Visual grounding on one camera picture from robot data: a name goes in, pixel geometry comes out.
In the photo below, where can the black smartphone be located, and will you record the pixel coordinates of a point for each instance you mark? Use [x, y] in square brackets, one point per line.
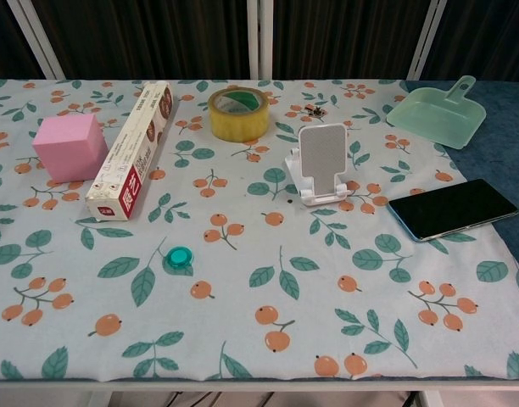
[450, 210]

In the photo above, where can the white folding phone stand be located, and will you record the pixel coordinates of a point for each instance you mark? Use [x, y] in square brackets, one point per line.
[321, 157]

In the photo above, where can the floral fruit print tablecloth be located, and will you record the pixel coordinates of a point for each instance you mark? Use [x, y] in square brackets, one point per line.
[242, 254]

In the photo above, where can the yellow packing tape roll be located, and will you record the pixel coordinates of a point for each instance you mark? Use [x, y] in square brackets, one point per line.
[238, 125]

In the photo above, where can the teal round magnet button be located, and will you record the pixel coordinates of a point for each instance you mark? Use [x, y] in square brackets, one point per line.
[178, 258]

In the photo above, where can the small electronic circuit part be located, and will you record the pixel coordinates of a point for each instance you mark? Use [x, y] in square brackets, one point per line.
[315, 111]

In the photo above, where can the long cling film box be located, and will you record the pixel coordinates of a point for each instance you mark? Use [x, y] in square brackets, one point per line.
[132, 148]

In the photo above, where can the dark pleated curtain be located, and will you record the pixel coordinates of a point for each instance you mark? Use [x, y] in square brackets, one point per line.
[157, 38]

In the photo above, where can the light green plastic dustpan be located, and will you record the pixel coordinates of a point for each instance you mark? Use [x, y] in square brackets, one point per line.
[433, 114]

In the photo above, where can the pink cube box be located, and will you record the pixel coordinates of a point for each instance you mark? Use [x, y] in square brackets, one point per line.
[68, 148]

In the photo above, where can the white vertical frame post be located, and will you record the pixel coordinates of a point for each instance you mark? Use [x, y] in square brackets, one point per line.
[259, 38]

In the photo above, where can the white slanted frame post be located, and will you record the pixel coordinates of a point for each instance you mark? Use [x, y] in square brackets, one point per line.
[37, 40]
[427, 38]

